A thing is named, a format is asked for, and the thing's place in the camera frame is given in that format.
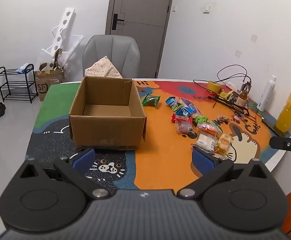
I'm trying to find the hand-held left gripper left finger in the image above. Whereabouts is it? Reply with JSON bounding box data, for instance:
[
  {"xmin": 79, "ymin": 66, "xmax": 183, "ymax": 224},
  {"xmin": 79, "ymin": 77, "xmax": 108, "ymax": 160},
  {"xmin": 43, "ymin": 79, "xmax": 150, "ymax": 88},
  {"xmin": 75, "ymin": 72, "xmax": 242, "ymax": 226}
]
[{"xmin": 19, "ymin": 148, "xmax": 111, "ymax": 200}]

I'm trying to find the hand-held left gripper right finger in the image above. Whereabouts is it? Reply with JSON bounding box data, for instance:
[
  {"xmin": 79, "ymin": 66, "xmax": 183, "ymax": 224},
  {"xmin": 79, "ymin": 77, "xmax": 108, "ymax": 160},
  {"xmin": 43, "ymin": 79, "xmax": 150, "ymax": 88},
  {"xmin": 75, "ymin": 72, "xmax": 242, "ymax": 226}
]
[{"xmin": 177, "ymin": 147, "xmax": 271, "ymax": 200}]

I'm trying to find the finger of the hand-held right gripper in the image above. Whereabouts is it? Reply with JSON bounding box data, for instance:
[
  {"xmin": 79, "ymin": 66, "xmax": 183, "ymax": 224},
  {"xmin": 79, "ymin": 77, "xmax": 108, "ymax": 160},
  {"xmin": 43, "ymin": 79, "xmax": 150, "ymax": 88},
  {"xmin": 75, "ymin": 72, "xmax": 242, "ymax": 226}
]
[{"xmin": 270, "ymin": 136, "xmax": 291, "ymax": 155}]

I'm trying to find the orange pink snack packet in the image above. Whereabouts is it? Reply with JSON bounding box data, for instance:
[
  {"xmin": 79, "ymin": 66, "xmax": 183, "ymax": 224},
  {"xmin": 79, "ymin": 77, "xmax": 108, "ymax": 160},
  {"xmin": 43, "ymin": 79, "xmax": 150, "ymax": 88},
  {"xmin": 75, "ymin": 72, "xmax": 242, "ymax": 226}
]
[{"xmin": 197, "ymin": 122, "xmax": 217, "ymax": 133}]

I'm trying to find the pink bun clear packet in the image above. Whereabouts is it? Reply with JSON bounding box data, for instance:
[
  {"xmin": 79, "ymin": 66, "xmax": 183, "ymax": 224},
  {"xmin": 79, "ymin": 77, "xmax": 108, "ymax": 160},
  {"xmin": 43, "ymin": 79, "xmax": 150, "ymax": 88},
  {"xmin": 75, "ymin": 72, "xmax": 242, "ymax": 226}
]
[{"xmin": 175, "ymin": 120, "xmax": 194, "ymax": 134}]

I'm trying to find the red snack packet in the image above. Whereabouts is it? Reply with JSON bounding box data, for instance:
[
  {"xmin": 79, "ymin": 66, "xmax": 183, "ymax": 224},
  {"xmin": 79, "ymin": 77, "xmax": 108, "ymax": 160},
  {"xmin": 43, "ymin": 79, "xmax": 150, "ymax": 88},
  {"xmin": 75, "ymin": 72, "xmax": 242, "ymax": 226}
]
[{"xmin": 171, "ymin": 114, "xmax": 193, "ymax": 124}]

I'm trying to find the purple snack packet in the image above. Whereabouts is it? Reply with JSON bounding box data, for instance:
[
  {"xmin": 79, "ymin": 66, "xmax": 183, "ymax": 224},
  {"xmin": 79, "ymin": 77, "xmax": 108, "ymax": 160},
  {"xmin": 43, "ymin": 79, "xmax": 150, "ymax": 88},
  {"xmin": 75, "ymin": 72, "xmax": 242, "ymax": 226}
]
[{"xmin": 180, "ymin": 99, "xmax": 201, "ymax": 115}]

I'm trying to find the black phone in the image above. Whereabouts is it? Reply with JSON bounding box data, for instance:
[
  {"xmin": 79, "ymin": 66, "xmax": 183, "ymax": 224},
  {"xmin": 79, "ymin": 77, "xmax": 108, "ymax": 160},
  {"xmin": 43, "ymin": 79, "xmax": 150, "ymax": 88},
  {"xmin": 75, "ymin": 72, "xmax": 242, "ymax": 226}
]
[{"xmin": 262, "ymin": 117, "xmax": 291, "ymax": 137}]

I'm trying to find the white spray can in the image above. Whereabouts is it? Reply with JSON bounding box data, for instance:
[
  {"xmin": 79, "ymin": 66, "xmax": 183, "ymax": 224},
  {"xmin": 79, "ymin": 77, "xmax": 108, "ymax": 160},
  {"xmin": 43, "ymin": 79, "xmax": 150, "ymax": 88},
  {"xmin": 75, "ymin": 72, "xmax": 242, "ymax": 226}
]
[{"xmin": 257, "ymin": 75, "xmax": 277, "ymax": 112}]

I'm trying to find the amber glass bottle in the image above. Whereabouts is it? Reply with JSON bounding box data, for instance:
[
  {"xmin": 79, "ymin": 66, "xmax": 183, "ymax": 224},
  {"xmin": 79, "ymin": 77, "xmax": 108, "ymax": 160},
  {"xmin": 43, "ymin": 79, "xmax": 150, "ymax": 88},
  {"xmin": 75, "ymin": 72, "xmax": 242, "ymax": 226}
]
[{"xmin": 235, "ymin": 89, "xmax": 249, "ymax": 107}]

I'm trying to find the small yellow object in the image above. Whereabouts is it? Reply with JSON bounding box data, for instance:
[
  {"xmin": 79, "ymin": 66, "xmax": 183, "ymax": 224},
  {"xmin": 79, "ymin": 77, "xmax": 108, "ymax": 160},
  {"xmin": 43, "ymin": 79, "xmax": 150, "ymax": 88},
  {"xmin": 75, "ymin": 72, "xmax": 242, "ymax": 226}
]
[{"xmin": 219, "ymin": 90, "xmax": 234, "ymax": 100}]

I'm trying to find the yellow tape roll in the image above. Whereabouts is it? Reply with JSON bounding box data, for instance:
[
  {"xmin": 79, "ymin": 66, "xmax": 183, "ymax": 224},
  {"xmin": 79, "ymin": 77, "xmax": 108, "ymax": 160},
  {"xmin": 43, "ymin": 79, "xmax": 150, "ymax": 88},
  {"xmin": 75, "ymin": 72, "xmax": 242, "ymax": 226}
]
[{"xmin": 207, "ymin": 81, "xmax": 223, "ymax": 94}]

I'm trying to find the white power strip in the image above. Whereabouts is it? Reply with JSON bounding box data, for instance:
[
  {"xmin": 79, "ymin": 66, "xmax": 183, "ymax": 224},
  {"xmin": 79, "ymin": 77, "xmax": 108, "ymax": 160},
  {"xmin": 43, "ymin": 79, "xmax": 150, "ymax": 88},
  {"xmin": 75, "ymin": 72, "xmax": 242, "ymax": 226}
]
[{"xmin": 225, "ymin": 82, "xmax": 246, "ymax": 92}]

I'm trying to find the dark green snack packet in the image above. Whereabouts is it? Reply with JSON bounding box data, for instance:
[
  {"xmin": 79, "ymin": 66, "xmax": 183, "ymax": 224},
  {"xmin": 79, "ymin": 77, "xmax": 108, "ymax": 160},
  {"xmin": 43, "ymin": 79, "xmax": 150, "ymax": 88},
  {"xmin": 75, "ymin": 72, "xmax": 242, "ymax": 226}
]
[{"xmin": 142, "ymin": 94, "xmax": 161, "ymax": 108}]

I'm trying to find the brown printed cardboard box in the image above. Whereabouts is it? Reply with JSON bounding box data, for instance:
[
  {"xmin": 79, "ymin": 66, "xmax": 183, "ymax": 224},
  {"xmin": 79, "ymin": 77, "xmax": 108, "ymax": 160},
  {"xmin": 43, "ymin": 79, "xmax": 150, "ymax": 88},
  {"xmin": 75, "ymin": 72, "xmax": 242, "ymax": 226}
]
[{"xmin": 35, "ymin": 49, "xmax": 67, "ymax": 102}]

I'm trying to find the black shoe rack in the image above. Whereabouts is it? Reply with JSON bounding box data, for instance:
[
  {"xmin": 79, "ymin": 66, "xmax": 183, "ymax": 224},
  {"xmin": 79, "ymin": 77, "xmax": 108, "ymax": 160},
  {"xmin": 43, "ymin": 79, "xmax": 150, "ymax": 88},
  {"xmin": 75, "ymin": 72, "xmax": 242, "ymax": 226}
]
[{"xmin": 0, "ymin": 64, "xmax": 39, "ymax": 104}]

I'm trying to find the dotted beige cushion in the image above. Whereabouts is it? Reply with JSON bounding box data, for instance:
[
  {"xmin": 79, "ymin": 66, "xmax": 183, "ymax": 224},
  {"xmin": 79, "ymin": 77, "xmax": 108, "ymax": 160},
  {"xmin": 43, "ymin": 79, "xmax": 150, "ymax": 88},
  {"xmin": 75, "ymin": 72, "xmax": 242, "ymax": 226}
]
[{"xmin": 85, "ymin": 56, "xmax": 123, "ymax": 78}]

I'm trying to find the blue plastic bag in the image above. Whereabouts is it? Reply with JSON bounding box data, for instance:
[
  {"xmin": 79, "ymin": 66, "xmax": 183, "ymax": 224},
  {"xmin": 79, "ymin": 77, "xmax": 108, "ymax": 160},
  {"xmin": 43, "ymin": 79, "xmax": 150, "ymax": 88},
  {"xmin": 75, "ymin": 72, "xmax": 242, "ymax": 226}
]
[{"xmin": 17, "ymin": 64, "xmax": 32, "ymax": 74}]

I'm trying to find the grey chair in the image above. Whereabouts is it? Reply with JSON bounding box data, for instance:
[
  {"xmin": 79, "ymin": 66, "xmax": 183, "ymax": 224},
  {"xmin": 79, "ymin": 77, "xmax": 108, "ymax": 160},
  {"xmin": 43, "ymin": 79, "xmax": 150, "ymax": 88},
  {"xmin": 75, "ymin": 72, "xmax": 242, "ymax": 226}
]
[{"xmin": 82, "ymin": 34, "xmax": 141, "ymax": 79}]

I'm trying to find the grey brown door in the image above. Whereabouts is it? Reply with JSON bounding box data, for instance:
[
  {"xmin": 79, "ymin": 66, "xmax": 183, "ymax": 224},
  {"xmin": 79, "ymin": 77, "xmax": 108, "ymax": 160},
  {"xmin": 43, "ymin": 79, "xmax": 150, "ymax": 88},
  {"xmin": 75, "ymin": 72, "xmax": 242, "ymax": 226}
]
[{"xmin": 105, "ymin": 0, "xmax": 176, "ymax": 78}]

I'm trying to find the white shelf board with holes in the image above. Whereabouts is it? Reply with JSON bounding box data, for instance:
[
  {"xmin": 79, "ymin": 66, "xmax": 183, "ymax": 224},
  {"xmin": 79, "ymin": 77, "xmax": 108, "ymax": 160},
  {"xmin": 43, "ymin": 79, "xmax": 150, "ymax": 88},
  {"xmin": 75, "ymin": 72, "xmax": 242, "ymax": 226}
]
[{"xmin": 39, "ymin": 7, "xmax": 84, "ymax": 70}]

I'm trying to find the black wire stand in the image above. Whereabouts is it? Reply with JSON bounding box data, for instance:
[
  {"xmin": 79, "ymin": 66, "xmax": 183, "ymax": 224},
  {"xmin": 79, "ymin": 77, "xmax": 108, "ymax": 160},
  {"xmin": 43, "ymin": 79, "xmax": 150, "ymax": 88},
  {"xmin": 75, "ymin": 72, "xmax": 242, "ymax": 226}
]
[{"xmin": 208, "ymin": 94, "xmax": 263, "ymax": 133}]

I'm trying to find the black cable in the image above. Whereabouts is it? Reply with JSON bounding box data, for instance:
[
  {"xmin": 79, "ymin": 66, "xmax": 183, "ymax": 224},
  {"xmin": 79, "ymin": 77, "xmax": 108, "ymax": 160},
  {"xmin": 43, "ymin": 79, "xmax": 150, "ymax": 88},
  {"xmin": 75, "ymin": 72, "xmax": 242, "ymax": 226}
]
[{"xmin": 193, "ymin": 65, "xmax": 252, "ymax": 98}]

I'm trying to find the black door handle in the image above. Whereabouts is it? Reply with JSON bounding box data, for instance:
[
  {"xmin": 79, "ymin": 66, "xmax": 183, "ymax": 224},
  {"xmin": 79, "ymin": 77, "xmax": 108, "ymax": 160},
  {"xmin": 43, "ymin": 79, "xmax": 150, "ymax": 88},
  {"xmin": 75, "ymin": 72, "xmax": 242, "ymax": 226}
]
[{"xmin": 112, "ymin": 13, "xmax": 124, "ymax": 30}]

